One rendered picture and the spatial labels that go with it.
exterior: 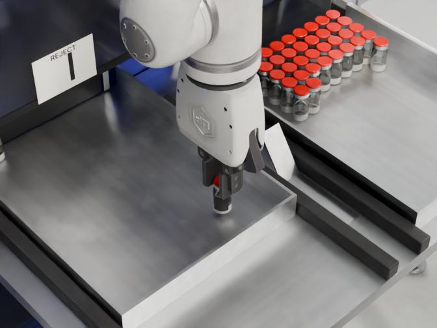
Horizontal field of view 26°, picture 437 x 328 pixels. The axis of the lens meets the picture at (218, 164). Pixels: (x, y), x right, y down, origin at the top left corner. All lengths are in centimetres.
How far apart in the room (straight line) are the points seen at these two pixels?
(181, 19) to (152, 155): 40
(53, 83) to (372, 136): 42
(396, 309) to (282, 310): 116
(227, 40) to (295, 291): 30
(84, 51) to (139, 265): 26
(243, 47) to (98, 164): 34
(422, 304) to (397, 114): 98
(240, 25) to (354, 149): 36
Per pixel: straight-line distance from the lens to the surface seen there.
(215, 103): 98
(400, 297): 222
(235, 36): 92
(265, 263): 108
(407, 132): 126
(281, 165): 117
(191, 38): 87
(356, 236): 109
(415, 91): 133
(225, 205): 111
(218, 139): 100
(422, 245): 110
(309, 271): 108
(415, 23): 304
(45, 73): 111
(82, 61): 114
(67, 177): 119
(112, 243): 111
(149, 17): 84
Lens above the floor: 170
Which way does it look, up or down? 43 degrees down
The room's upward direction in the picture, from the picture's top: straight up
